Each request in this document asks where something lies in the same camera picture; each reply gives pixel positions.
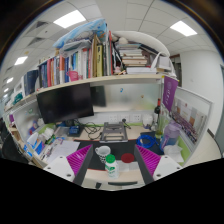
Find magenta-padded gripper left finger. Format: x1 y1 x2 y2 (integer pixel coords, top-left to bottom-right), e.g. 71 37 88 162
43 144 95 187

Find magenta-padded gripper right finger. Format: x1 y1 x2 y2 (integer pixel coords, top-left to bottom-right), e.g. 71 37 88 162
133 144 184 185

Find white drink bottle green cap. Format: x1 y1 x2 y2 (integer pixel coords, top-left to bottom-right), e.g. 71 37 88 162
104 153 120 179

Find purple translucent water jug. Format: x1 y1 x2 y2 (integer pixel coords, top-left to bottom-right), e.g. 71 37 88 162
159 119 183 153

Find dark blue mouse pad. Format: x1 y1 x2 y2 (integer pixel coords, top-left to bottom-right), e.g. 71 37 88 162
136 130 165 156

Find flat round red coaster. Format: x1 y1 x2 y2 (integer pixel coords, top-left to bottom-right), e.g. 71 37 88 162
120 152 136 164

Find white paper towel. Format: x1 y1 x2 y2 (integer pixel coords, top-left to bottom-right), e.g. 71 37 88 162
114 161 140 173

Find white tissue pack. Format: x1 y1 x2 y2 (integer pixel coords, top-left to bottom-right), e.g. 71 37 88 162
163 144 184 164

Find black white checkered mug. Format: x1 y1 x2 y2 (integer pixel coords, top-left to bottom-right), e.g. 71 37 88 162
94 145 112 164

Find small blue device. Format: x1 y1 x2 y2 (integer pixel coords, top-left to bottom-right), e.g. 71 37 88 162
68 124 82 136

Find clear plastic box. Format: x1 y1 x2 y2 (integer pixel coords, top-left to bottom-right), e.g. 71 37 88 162
54 125 70 138

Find green glass with straws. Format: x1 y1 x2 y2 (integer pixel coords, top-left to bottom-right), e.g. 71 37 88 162
154 113 168 140

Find black desk mat red edge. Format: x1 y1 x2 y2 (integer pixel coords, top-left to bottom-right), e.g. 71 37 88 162
73 139 148 172

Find white lidded cup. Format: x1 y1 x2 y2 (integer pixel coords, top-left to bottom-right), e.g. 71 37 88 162
142 113 154 130

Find blue white tissue box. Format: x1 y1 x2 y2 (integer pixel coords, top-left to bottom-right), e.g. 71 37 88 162
24 131 46 156

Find dark wine bottle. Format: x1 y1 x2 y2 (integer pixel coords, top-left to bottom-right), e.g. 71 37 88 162
153 98 162 126

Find group photo poster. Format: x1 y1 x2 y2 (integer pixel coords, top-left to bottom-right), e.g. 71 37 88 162
171 96 202 144

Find black computer monitor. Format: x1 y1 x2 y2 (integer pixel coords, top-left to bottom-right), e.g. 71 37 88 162
35 82 95 125

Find purple pennant flag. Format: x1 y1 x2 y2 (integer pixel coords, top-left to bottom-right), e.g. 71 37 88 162
162 75 179 113

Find beige shelf full of books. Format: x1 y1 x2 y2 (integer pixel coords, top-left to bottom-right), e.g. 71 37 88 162
3 18 178 112

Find ceiling light panels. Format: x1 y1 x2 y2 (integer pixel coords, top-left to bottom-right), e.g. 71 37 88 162
3 9 198 94

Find coiled blue cable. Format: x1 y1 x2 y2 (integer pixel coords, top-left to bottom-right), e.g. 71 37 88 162
135 133 157 150

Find tangled black cables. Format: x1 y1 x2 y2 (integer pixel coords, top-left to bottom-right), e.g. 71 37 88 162
78 120 103 141

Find white wall socket row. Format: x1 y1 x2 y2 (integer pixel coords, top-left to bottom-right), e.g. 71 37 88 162
108 113 143 124

